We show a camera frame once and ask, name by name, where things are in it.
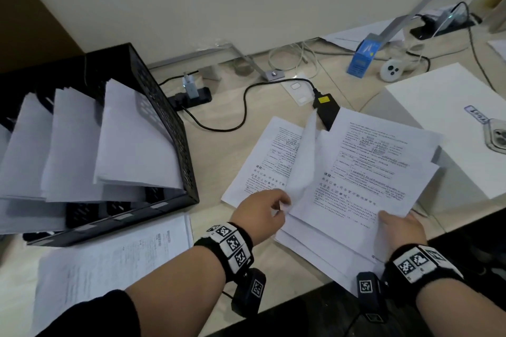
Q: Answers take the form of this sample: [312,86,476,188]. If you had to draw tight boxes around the person's black sleeve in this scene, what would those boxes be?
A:
[35,289,141,337]

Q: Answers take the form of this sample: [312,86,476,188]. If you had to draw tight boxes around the person's right forearm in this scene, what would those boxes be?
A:
[415,277,506,337]

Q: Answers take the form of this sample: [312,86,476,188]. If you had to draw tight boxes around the white coiled cables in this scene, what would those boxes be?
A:
[268,42,319,79]

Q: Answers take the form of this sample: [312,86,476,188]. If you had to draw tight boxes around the white box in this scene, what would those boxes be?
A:
[362,63,506,215]

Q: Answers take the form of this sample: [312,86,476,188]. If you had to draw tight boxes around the grey plug adapter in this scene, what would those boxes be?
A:
[434,8,455,32]

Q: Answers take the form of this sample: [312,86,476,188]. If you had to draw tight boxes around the black mesh file organizer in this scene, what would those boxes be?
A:
[0,42,200,247]

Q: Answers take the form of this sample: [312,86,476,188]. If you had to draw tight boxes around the silver smartphone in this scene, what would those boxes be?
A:
[483,117,506,156]

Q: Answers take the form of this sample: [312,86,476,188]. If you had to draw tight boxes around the grey metal bracket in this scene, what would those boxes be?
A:
[148,42,286,82]
[379,0,506,43]

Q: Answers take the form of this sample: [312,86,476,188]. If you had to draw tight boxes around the white charger plug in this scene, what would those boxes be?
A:
[181,72,198,98]

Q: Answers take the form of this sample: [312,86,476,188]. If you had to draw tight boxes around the person's right hand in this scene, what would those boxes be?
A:
[378,210,429,262]

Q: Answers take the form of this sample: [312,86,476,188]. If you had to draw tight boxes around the black power strip cable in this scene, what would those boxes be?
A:
[158,70,200,87]

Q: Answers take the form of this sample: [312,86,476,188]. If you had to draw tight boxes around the brown cardboard sheet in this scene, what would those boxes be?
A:
[0,0,84,73]

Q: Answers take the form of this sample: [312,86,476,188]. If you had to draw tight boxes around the black power adapter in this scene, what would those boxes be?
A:
[312,92,342,132]

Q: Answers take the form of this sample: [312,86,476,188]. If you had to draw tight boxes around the printed paper bundle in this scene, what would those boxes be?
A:
[0,92,54,200]
[41,87,105,203]
[0,123,66,235]
[31,214,194,335]
[93,79,184,191]

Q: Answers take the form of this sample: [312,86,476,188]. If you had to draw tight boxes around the pile of printed papers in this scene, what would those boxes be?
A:
[220,106,445,296]

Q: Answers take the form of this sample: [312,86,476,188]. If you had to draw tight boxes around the grey panel with yellow note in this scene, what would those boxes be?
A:
[470,0,506,33]

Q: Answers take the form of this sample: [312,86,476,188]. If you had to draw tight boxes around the person's left hand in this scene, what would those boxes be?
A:
[230,189,293,247]

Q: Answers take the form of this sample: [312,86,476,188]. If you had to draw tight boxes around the white paper sheets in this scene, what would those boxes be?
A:
[486,38,506,63]

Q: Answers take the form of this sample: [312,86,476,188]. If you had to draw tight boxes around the small white paper sheet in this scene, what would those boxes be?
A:
[320,18,406,51]

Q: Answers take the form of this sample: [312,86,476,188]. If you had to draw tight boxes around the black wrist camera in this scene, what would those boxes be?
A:
[356,271,390,324]
[231,268,267,319]

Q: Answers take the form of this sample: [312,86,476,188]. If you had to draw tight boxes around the small blue box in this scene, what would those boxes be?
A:
[346,32,382,79]

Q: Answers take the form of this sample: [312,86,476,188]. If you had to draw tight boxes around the black power adapter cable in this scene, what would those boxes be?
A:
[181,78,321,133]

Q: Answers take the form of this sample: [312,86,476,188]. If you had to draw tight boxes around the long black cable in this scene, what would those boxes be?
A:
[450,1,497,93]

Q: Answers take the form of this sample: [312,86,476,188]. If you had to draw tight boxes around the single printed paper sheet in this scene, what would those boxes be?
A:
[284,110,329,211]

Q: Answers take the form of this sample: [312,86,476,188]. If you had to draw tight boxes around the short black cable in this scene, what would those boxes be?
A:
[407,50,431,73]

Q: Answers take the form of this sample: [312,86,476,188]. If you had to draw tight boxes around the white handheld device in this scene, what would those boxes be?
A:
[380,57,420,83]

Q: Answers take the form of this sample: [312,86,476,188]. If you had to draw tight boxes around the black power strip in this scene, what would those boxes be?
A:
[409,13,477,41]
[168,87,213,112]

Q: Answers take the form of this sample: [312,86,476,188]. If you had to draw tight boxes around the person's left forearm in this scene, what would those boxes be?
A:
[124,247,227,337]

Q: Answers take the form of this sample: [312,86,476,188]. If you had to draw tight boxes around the white rectangular device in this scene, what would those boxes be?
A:
[281,79,315,106]

